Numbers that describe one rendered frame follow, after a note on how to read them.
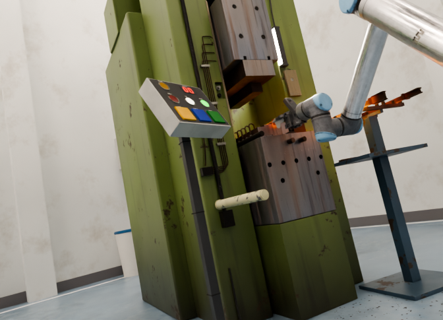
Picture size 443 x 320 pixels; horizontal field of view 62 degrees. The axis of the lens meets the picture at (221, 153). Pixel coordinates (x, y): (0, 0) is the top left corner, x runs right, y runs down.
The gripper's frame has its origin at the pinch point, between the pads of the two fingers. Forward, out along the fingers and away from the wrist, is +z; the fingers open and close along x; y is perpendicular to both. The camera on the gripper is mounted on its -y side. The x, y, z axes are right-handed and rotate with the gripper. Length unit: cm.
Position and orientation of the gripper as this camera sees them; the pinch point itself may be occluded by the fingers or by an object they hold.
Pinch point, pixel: (278, 120)
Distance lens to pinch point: 200.8
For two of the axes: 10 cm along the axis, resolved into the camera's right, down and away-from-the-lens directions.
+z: -4.3, 2.2, 8.8
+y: 2.0, 9.7, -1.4
